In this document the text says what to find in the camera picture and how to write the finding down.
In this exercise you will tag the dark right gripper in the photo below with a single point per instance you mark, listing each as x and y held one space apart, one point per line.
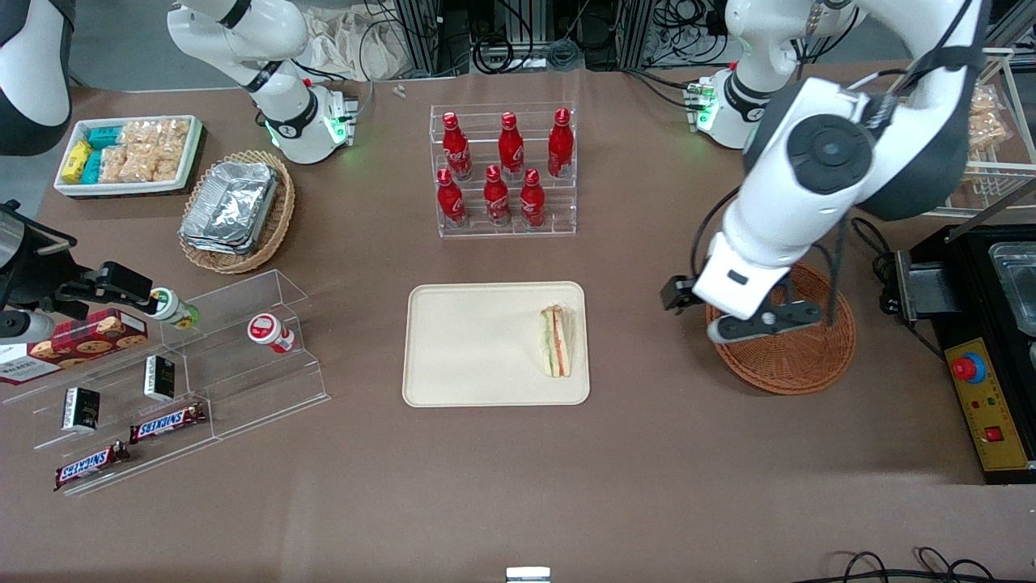
36 271

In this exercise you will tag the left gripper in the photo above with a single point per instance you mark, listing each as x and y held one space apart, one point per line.
676 293

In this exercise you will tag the triangular sandwich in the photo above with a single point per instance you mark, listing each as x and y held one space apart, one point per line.
557 344

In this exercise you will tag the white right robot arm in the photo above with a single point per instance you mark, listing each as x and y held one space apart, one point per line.
299 134

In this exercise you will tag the white rectangular snack tray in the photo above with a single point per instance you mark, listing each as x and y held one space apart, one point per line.
121 189

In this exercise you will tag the aluminium foil tray stack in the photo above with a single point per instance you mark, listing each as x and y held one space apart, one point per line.
231 206

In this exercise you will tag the round brown wicker basket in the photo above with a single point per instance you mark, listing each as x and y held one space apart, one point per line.
793 364

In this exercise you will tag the oval light wicker basket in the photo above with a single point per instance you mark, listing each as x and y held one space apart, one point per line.
271 240

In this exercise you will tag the beige plastic tray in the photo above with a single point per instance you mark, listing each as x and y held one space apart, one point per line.
477 344

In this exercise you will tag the small green-lid bottle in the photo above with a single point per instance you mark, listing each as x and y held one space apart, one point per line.
171 307

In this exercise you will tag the red cookie box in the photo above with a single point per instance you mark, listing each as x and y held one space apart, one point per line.
81 340

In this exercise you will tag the small black box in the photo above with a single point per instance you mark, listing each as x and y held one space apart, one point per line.
159 378
81 409

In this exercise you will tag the clear bag of crackers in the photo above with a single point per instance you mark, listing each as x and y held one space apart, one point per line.
146 166
989 121
173 138
113 166
139 134

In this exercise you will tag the teal snack pack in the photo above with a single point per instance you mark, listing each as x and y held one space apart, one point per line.
92 168
105 136

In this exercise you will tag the yellow snack pack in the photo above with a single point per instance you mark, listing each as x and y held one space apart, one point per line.
77 162

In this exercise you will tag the clear acrylic bottle rack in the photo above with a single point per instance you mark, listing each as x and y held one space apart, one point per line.
558 228

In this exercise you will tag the Snickers chocolate bar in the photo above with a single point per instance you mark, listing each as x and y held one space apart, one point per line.
89 465
166 423

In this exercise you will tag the small red-lid bottle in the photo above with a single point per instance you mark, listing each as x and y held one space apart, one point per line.
267 330

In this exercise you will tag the clear acrylic tiered shelf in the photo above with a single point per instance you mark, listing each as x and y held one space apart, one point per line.
121 465
259 389

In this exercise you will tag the red cola bottle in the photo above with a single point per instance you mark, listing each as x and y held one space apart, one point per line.
496 197
450 201
560 144
510 146
532 201
453 146

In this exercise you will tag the black appliance housing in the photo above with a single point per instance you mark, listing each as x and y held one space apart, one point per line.
971 324

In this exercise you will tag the red emergency stop button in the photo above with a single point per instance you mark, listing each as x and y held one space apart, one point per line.
967 368

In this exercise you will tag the white cloth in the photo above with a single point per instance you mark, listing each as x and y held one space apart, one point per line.
332 40

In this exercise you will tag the yellow control panel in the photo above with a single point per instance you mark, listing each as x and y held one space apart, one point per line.
991 413

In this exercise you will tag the steel rectangular pan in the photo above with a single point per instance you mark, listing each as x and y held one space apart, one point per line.
1016 287

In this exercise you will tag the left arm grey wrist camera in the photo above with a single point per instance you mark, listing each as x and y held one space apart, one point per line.
777 320

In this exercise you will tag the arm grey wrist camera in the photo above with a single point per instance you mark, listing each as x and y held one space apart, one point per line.
28 328
777 320

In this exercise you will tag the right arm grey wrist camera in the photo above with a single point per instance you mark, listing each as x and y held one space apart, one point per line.
28 328

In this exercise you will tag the aluminium frame post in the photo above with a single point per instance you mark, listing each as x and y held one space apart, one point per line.
635 32
421 32

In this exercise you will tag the white metal bracket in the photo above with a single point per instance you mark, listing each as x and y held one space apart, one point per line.
528 576

